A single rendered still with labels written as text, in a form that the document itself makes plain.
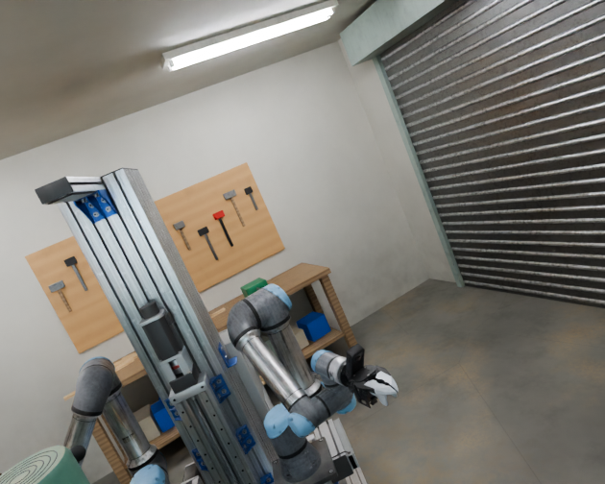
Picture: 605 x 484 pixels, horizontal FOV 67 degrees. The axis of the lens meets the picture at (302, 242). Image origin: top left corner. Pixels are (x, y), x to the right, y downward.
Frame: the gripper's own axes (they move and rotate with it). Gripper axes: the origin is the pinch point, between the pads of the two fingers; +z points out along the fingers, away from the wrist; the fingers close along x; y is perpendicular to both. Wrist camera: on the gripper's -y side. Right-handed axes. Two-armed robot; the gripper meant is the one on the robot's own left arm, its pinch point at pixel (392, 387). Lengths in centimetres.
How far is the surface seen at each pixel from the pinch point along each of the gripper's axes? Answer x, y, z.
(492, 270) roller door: -248, 114, -181
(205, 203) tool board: -79, -34, -317
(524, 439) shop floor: -101, 128, -63
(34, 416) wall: 120, 64, -340
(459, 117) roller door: -247, -24, -166
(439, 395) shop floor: -111, 132, -132
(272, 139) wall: -163, -63, -309
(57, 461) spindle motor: 67, -28, -8
